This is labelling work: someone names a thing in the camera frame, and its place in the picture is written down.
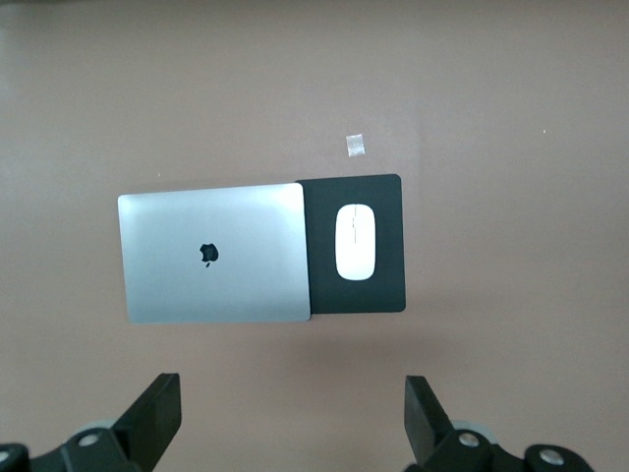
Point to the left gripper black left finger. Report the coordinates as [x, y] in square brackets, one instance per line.
[154, 418]

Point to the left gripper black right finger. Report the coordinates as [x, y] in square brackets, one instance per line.
[427, 423]

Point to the white computer mouse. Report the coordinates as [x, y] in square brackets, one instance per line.
[356, 243]

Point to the black mouse pad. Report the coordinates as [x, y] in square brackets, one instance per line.
[388, 246]

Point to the silver laptop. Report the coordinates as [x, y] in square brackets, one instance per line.
[211, 255]

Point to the small clear tape piece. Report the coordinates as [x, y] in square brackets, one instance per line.
[355, 144]

